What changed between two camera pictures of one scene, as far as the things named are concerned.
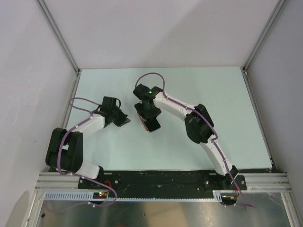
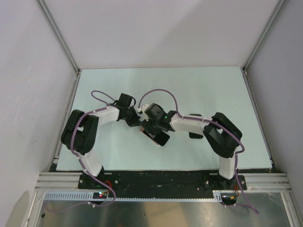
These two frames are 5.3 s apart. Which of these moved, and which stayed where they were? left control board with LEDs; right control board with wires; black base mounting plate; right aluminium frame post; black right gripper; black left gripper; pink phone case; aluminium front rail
Moved: pink phone case; black right gripper; black left gripper
Stayed: aluminium front rail; left control board with LEDs; right aluminium frame post; black base mounting plate; right control board with wires
